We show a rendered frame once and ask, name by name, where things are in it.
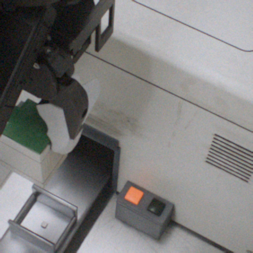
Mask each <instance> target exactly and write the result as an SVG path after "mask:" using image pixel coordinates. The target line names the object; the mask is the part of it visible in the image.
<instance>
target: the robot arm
mask: <svg viewBox="0 0 253 253"><path fill-rule="evenodd" d="M107 11H108V26H107V28H106V29H105V30H104V31H103V33H102V34H101V24H102V18H103V17H104V15H105V14H106V12H107ZM114 14H115V0H99V1H98V3H97V4H96V5H95V2H94V0H0V137H1V136H2V133H3V131H4V129H5V127H6V125H7V123H8V120H9V118H10V116H11V114H12V112H13V110H14V107H15V105H16V102H17V101H18V98H19V96H20V94H21V92H22V90H23V91H26V92H28V93H30V94H32V95H34V96H35V97H37V98H41V100H40V101H39V103H38V105H37V109H38V114H39V115H40V116H41V117H42V118H43V119H44V121H45V123H46V125H47V127H48V130H47V136H48V137H49V138H50V140H51V147H50V149H51V150H53V152H57V153H59V154H63V155H66V154H68V153H69V152H71V151H72V150H73V148H74V147H75V146H76V144H77V143H78V141H79V138H80V137H81V133H82V131H83V126H82V125H83V123H84V122H85V119H86V117H87V116H88V114H89V112H90V110H91V108H92V107H93V105H94V103H95V101H96V100H97V98H98V96H99V93H100V89H101V85H100V82H99V80H98V79H97V78H93V79H92V80H90V81H88V82H86V83H85V84H83V85H82V83H81V80H80V77H79V75H78V74H76V73H74V72H75V66H74V64H76V63H77V61H78V60H79V59H80V58H81V56H82V55H83V54H84V52H85V50H86V49H87V48H88V47H89V45H90V44H91V36H92V33H93V32H94V31H95V51H96V52H99V51H100V50H101V48H102V47H103V46H104V45H105V44H106V42H107V40H108V39H109V38H110V36H111V35H112V34H113V32H114Z"/></svg>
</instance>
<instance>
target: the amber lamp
mask: <svg viewBox="0 0 253 253"><path fill-rule="evenodd" d="M142 196H143V192H141V191H139V190H137V189H135V188H134V187H132V186H131V187H130V189H129V191H128V193H127V195H126V196H125V199H127V200H129V201H130V202H132V203H135V204H138V202H139V201H140V199H141V198H142Z"/></svg>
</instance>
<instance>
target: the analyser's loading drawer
mask: <svg viewBox="0 0 253 253"><path fill-rule="evenodd" d="M114 152H115V151H114V150H111V149H109V148H108V147H107V146H105V145H103V144H101V143H99V142H97V141H95V140H93V139H91V138H89V137H85V136H84V135H81V137H80V138H79V141H78V143H77V144H76V146H75V147H74V148H73V150H72V151H71V152H69V153H68V154H67V157H66V158H65V159H64V160H63V162H62V164H61V166H60V167H59V168H58V170H57V171H56V172H55V174H54V175H53V177H52V178H51V180H50V181H49V182H48V183H47V184H46V186H45V187H44V188H41V187H39V186H38V185H36V184H33V185H32V194H31V195H30V197H29V198H28V199H27V201H26V202H25V204H24V205H23V206H22V208H21V209H20V211H19V212H18V214H17V215H16V216H15V218H14V219H13V220H11V219H9V220H8V224H9V227H8V229H7V230H6V231H5V233H4V234H3V236H2V237H1V238H0V253H63V251H64V250H65V249H66V247H67V245H68V244H69V242H70V240H71V239H72V237H73V236H74V234H75V232H76V231H77V229H78V228H79V226H80V225H81V224H82V222H83V220H84V218H85V216H86V215H87V213H88V212H89V210H90V208H91V207H92V205H93V203H94V202H95V201H96V200H97V198H98V196H99V195H100V193H101V191H102V190H103V188H104V187H105V185H106V183H107V181H108V180H109V178H110V177H111V175H112V173H113V165H114ZM43 221H44V222H46V223H48V225H47V227H46V228H42V227H41V224H42V222H43Z"/></svg>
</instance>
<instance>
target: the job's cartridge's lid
mask: <svg viewBox="0 0 253 253"><path fill-rule="evenodd" d="M37 105H38V103H37V102H35V101H33V100H31V99H29V98H27V100H26V101H25V102H24V103H23V105H22V106H21V107H20V108H19V107H18V106H15V107H14V110H13V112H12V114H11V116H10V118H9V120H8V124H7V125H6V127H5V129H4V131H3V133H2V135H4V136H5V137H8V138H10V139H12V140H14V141H15V142H17V143H19V144H20V145H22V146H24V147H26V148H28V149H30V150H31V151H33V152H35V153H36V154H38V155H41V153H42V152H43V150H44V149H45V148H46V146H47V145H50V144H51V140H50V138H49V137H48V136H47V130H48V127H47V125H46V123H45V121H44V119H43V118H42V117H41V116H40V115H39V114H38V109H37Z"/></svg>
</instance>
